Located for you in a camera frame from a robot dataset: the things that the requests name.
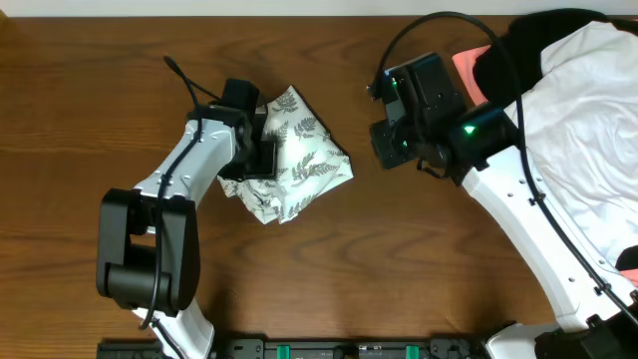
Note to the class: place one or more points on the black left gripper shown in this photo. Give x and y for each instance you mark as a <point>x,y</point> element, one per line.
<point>267,167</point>

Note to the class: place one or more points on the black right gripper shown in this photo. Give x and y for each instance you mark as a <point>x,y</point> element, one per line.
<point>385,137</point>

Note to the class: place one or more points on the white fern print cloth bag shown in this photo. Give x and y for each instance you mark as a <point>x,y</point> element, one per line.
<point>309,163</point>

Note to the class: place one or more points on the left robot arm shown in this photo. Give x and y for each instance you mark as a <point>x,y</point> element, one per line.
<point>148,243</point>

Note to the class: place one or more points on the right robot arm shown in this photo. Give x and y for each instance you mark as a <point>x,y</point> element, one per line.
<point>595,308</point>

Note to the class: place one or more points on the black garment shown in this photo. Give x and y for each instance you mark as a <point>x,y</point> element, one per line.
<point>518,55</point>

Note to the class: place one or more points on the white garment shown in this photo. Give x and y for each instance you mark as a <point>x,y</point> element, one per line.
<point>588,134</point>

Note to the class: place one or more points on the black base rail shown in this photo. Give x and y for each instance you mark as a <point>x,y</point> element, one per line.
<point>349,349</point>

